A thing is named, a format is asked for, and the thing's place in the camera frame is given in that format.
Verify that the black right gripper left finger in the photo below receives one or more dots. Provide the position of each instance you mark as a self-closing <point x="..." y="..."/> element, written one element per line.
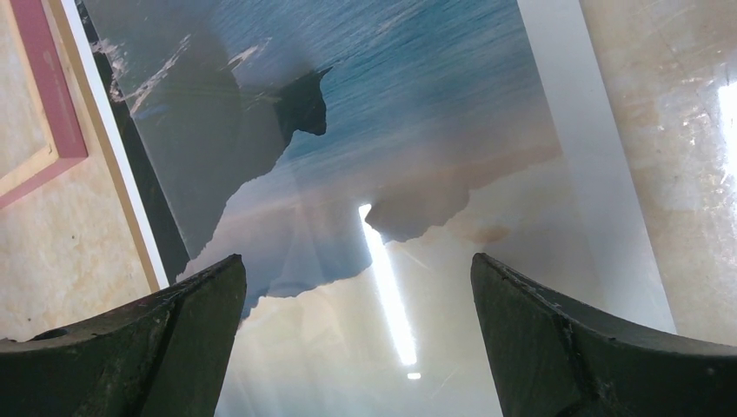
<point x="165" y="354"/>

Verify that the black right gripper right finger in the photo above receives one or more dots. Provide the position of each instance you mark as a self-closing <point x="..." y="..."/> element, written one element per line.
<point x="551" y="355"/>

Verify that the clear acrylic sheet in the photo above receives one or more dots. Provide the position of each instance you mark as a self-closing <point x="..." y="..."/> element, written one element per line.
<point x="403" y="172"/>

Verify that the landscape photo print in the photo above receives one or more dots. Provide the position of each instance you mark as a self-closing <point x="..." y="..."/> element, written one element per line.
<point x="368" y="144"/>

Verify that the pink wooden picture frame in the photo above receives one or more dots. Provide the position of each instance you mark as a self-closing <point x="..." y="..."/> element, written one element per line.
<point x="41" y="136"/>

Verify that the brown backing board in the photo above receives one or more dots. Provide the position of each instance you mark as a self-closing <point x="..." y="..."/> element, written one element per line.
<point x="98" y="125"/>

